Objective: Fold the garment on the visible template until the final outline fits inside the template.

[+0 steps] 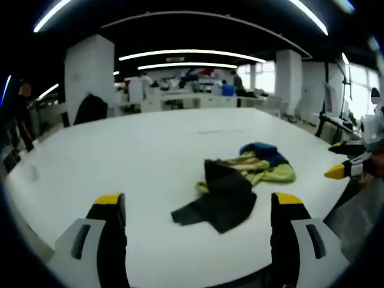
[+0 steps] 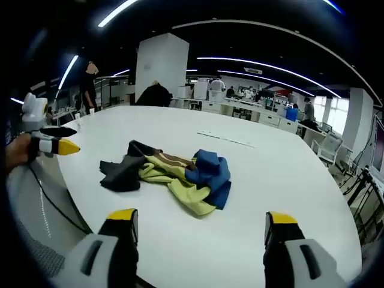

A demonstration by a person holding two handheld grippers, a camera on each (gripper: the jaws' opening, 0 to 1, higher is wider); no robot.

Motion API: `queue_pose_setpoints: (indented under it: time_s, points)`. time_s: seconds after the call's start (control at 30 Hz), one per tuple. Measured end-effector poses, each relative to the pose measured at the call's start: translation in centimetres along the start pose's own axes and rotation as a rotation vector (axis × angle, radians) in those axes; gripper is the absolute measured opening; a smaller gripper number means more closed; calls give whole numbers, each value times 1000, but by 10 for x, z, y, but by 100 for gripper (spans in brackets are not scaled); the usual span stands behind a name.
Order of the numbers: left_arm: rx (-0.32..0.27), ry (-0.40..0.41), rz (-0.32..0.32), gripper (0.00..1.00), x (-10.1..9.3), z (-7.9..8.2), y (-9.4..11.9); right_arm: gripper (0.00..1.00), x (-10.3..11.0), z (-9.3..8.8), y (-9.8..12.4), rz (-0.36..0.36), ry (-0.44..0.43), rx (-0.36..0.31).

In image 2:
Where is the person's left hand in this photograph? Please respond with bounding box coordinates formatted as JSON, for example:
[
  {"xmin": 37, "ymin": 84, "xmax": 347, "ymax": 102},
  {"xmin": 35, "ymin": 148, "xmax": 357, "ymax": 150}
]
[{"xmin": 5, "ymin": 133, "xmax": 40, "ymax": 175}]

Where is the person's grey clothing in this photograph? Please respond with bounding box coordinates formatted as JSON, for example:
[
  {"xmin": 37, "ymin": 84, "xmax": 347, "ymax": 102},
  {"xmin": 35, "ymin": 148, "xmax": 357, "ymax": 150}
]
[{"xmin": 17, "ymin": 220, "xmax": 66, "ymax": 280}]

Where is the white cabinet row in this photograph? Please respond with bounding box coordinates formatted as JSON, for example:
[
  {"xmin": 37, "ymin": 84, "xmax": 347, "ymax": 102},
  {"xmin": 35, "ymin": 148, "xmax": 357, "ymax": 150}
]
[{"xmin": 176, "ymin": 97, "xmax": 301, "ymax": 133}]

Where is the yellow grey blue garment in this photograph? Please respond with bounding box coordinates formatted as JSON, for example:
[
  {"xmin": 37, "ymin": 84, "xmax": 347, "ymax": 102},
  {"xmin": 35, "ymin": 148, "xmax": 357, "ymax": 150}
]
[{"xmin": 100, "ymin": 139, "xmax": 232, "ymax": 216}]

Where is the white office chair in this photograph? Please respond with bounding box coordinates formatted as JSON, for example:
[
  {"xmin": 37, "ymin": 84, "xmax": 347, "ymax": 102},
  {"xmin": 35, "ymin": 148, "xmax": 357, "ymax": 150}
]
[{"xmin": 311, "ymin": 131, "xmax": 344, "ymax": 166}]

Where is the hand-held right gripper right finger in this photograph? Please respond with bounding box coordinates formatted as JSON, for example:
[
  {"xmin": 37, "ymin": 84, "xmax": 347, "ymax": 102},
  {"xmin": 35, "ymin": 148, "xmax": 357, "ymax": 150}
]
[{"xmin": 263, "ymin": 211, "xmax": 349, "ymax": 288}]

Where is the black metal stand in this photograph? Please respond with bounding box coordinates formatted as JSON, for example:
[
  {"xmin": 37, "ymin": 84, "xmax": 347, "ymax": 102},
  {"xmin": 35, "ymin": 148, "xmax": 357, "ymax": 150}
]
[{"xmin": 344, "ymin": 167, "xmax": 384, "ymax": 239}]

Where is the computer monitor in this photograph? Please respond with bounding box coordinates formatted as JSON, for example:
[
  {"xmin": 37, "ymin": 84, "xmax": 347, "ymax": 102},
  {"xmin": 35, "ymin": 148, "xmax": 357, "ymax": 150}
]
[{"xmin": 370, "ymin": 115, "xmax": 384, "ymax": 181}]

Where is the ceiling light strip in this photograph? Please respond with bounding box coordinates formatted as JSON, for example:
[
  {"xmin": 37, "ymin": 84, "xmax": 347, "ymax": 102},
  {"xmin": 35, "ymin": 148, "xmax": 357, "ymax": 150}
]
[
  {"xmin": 217, "ymin": 70, "xmax": 316, "ymax": 97},
  {"xmin": 196, "ymin": 56, "xmax": 343, "ymax": 99}
]

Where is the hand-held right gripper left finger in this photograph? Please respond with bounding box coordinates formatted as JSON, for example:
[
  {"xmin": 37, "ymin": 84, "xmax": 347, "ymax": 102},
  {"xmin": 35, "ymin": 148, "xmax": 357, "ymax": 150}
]
[{"xmin": 50, "ymin": 208, "xmax": 140, "ymax": 288}]

